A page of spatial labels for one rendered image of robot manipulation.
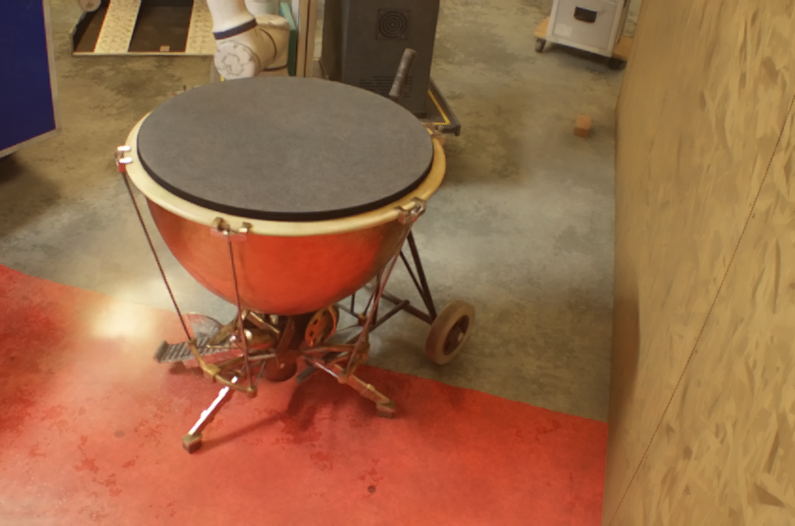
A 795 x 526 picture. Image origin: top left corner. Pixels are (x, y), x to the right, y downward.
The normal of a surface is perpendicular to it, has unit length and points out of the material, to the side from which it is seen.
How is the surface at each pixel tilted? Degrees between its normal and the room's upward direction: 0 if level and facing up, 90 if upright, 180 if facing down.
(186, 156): 0
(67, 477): 0
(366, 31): 90
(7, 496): 0
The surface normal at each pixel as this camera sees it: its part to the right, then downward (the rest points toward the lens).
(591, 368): 0.10, -0.81
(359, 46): 0.19, 0.58
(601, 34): -0.40, 0.50
